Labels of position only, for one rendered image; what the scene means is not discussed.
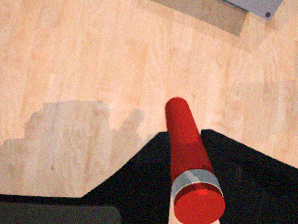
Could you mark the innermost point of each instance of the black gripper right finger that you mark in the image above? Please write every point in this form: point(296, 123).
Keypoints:
point(257, 188)

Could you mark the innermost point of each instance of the grey square panel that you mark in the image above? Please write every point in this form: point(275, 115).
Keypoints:
point(263, 8)

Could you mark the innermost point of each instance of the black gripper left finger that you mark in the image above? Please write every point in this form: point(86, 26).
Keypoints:
point(138, 193)

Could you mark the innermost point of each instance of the red peg with white band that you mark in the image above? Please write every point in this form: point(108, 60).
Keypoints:
point(196, 194)

